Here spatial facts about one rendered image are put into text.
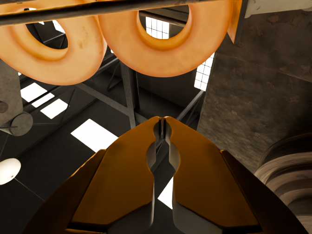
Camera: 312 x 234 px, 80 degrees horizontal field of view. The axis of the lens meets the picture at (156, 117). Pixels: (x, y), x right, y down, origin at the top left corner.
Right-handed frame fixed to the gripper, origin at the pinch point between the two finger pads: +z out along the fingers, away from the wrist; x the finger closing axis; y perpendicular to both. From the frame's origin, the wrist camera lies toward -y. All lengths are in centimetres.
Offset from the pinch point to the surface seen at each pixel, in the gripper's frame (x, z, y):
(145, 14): -54, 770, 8
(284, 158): 29.8, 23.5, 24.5
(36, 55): -16.9, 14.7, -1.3
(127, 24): -4.0, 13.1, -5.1
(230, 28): 8.0, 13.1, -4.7
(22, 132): -187, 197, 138
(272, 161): 28.7, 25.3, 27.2
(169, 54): 1.1, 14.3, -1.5
